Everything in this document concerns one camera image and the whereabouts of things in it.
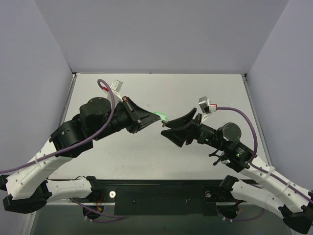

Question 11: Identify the purple cable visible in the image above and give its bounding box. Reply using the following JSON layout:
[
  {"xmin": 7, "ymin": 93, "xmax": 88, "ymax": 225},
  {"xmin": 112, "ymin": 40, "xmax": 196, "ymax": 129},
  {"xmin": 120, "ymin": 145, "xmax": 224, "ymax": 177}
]
[
  {"xmin": 0, "ymin": 79, "xmax": 118, "ymax": 173},
  {"xmin": 216, "ymin": 105, "xmax": 313, "ymax": 196}
]

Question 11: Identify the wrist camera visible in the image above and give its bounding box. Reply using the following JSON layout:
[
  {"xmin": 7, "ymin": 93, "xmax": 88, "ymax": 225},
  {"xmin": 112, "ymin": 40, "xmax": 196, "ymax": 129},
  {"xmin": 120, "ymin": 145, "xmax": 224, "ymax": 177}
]
[
  {"xmin": 198, "ymin": 96, "xmax": 217, "ymax": 114},
  {"xmin": 110, "ymin": 80, "xmax": 123, "ymax": 93}
]

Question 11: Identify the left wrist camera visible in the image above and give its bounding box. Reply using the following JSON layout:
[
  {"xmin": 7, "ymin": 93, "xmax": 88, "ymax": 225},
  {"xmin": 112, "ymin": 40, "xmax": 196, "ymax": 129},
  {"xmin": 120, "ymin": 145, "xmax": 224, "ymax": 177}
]
[{"xmin": 110, "ymin": 80, "xmax": 123, "ymax": 93}]

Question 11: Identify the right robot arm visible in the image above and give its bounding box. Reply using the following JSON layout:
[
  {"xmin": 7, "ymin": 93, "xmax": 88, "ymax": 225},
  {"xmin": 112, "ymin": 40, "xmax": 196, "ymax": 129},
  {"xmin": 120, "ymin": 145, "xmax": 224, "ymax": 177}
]
[{"xmin": 161, "ymin": 108, "xmax": 313, "ymax": 234}]

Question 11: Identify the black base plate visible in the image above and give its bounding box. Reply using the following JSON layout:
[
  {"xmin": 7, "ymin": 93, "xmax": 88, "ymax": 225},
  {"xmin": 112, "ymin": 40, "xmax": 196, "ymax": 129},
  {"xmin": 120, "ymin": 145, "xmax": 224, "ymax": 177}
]
[{"xmin": 76, "ymin": 180, "xmax": 235, "ymax": 216}]

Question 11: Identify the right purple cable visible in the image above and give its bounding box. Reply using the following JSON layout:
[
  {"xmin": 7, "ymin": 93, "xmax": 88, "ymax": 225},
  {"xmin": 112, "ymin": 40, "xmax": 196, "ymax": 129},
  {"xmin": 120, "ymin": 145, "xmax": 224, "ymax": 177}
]
[{"xmin": 216, "ymin": 105, "xmax": 313, "ymax": 196}]

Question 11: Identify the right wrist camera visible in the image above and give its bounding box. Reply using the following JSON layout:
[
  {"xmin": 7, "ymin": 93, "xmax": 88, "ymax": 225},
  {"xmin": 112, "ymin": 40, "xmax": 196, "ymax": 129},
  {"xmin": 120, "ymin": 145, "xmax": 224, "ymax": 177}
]
[{"xmin": 198, "ymin": 96, "xmax": 217, "ymax": 114}]

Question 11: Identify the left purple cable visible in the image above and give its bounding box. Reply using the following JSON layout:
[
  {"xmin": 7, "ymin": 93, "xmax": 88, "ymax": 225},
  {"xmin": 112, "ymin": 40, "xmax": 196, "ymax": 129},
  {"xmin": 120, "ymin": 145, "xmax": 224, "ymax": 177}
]
[{"xmin": 0, "ymin": 79, "xmax": 118, "ymax": 173}]

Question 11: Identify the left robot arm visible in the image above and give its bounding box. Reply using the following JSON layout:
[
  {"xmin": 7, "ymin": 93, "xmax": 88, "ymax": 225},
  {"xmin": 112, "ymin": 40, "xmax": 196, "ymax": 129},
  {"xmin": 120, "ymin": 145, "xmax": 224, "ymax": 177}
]
[{"xmin": 0, "ymin": 96, "xmax": 160, "ymax": 214}]

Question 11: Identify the green key tag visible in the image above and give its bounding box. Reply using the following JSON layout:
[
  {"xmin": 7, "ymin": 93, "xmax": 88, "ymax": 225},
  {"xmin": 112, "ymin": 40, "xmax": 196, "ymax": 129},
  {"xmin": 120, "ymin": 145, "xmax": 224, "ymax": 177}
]
[{"xmin": 154, "ymin": 112, "xmax": 168, "ymax": 122}]

